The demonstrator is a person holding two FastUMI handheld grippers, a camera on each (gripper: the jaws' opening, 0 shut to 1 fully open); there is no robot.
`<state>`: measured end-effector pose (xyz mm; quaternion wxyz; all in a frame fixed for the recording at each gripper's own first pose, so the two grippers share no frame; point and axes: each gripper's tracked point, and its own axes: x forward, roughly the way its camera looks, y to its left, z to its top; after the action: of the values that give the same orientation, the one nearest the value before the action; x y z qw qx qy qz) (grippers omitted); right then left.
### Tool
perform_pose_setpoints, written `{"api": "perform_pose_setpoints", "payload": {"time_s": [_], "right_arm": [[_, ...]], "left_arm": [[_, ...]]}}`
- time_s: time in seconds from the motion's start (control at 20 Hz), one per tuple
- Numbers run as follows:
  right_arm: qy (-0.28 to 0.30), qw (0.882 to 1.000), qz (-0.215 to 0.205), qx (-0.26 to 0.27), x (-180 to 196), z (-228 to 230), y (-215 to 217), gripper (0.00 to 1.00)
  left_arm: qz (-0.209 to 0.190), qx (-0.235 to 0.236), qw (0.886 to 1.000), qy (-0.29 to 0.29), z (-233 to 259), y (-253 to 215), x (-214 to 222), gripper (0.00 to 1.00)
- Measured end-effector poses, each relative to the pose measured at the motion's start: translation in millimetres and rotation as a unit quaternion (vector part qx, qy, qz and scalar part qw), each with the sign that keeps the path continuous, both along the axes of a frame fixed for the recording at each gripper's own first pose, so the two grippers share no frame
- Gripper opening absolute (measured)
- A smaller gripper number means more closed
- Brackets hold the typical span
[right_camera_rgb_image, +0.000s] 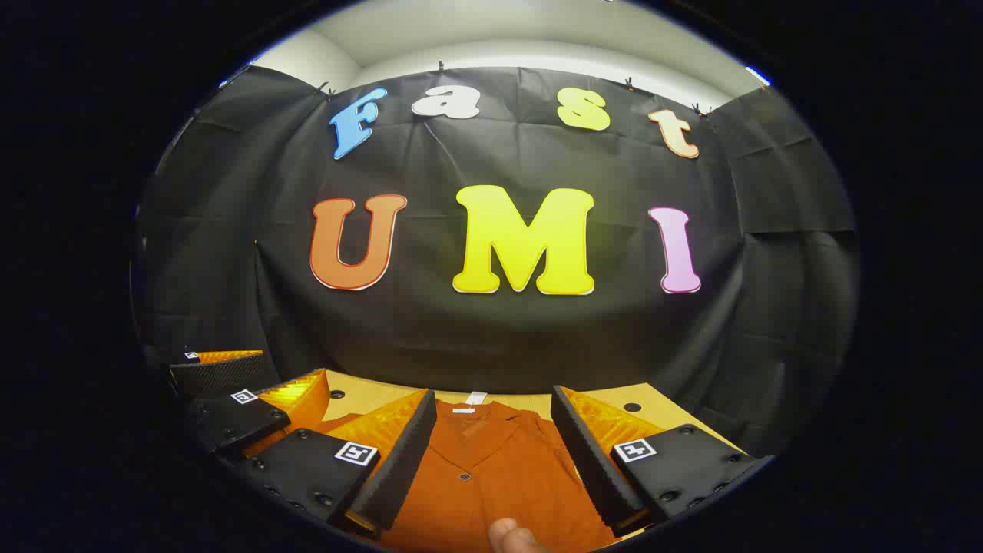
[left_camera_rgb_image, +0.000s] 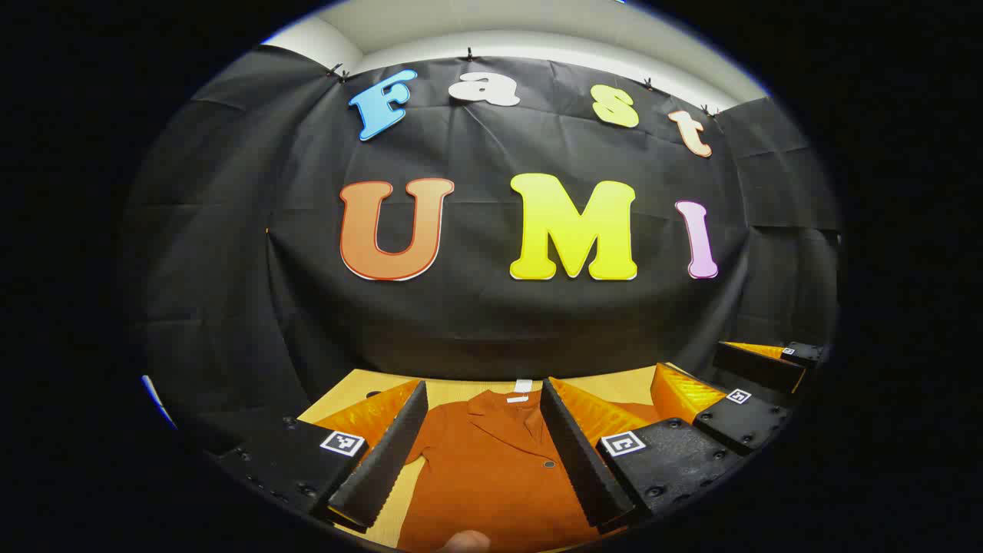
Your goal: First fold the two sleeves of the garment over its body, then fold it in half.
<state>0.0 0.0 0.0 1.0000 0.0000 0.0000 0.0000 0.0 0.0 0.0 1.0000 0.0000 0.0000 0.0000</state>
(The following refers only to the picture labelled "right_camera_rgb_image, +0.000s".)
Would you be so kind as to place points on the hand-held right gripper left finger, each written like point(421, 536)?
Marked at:
point(407, 461)

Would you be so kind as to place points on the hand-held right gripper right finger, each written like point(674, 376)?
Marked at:
point(587, 461)

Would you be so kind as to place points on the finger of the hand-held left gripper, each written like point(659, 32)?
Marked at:
point(223, 376)
point(234, 422)

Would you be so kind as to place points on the orange knit cardigan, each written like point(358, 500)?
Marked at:
point(491, 468)

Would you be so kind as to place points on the black backdrop cloth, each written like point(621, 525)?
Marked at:
point(537, 330)

